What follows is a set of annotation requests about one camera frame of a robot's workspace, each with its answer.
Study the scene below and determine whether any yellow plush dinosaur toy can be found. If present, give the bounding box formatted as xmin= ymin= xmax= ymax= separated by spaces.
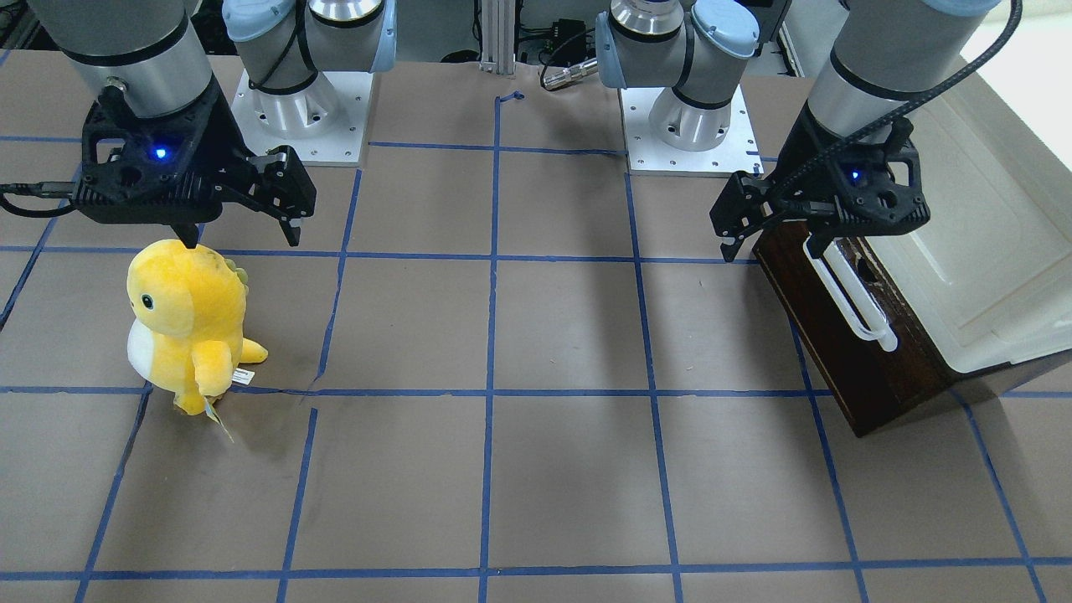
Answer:
xmin=126 ymin=238 xmax=268 ymax=421

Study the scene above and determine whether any white drawer handle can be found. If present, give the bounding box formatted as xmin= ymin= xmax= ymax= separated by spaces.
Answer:
xmin=801 ymin=240 xmax=899 ymax=353

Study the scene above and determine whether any black braided cable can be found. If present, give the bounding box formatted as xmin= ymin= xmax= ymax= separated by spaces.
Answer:
xmin=769 ymin=0 xmax=1026 ymax=206

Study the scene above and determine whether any aluminium profile post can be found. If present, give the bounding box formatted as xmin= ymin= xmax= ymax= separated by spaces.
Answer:
xmin=479 ymin=0 xmax=517 ymax=79

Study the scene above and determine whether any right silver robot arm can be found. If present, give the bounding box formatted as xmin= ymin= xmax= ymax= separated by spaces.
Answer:
xmin=4 ymin=1 xmax=397 ymax=248

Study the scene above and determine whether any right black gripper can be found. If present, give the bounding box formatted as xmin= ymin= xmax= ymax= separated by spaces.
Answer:
xmin=70 ymin=79 xmax=317 ymax=250

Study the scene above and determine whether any dark wooden drawer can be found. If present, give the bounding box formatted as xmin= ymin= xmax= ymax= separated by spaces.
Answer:
xmin=753 ymin=222 xmax=958 ymax=436

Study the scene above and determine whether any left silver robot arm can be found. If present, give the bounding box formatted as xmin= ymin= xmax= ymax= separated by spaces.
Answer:
xmin=595 ymin=1 xmax=1023 ymax=262

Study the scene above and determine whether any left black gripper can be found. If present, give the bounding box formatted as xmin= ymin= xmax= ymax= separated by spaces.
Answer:
xmin=709 ymin=117 xmax=930 ymax=263

